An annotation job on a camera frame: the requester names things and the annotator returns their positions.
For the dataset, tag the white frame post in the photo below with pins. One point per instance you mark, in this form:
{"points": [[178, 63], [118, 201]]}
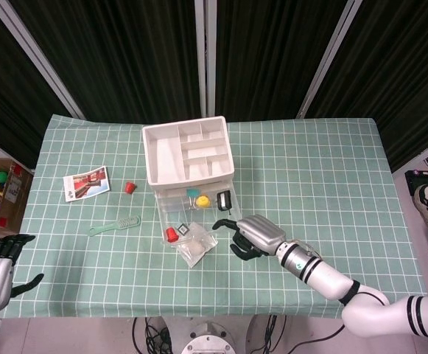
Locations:
{"points": [[206, 55], [328, 59], [37, 59]]}

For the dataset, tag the red plastic cup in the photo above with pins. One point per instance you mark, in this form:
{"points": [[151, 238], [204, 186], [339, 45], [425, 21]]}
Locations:
{"points": [[171, 235]]}

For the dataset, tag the clear bag with white rolls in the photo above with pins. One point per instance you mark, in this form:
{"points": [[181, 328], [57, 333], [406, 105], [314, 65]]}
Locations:
{"points": [[197, 249]]}

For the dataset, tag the green ball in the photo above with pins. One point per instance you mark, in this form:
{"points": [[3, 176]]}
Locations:
{"points": [[1, 177]]}

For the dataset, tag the clear drawer with toys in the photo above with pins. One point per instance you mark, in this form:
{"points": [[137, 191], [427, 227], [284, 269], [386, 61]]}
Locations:
{"points": [[173, 206]]}

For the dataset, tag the black white patterned cube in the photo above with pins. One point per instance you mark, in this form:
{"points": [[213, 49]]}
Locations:
{"points": [[183, 229]]}

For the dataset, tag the teal plastic piece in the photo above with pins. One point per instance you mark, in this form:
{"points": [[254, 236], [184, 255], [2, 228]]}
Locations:
{"points": [[193, 192]]}

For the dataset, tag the green checked tablecloth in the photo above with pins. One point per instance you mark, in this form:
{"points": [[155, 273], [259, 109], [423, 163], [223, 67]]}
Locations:
{"points": [[309, 177]]}

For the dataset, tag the white plastic drawer cabinet frame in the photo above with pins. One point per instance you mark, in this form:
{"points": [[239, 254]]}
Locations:
{"points": [[165, 147]]}

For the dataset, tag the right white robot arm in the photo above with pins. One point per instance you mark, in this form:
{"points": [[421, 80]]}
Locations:
{"points": [[331, 280]]}

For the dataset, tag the green brush with white bristles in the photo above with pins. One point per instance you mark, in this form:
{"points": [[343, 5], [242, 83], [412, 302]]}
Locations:
{"points": [[125, 222]]}

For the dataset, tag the black white clip toy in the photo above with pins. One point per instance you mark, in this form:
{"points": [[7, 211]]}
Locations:
{"points": [[223, 201]]}

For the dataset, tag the grey round robot base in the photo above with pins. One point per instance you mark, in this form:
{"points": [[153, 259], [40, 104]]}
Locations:
{"points": [[208, 339]]}

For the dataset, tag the red picture postcard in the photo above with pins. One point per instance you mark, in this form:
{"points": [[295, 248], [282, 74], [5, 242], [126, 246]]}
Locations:
{"points": [[88, 182]]}

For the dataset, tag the black electronic device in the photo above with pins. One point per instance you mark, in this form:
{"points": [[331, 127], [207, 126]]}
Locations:
{"points": [[425, 177]]}

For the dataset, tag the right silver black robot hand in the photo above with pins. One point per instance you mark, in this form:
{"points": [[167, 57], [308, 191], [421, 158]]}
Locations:
{"points": [[261, 234]]}

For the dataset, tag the black curtain panel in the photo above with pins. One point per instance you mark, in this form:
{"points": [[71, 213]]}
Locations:
{"points": [[125, 59], [401, 73], [3, 92], [272, 55]]}

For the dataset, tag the small red plastic cap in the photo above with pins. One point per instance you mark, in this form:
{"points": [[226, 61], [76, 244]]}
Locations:
{"points": [[129, 187]]}

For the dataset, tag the yellow round lid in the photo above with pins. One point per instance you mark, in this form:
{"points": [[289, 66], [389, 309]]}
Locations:
{"points": [[202, 202]]}

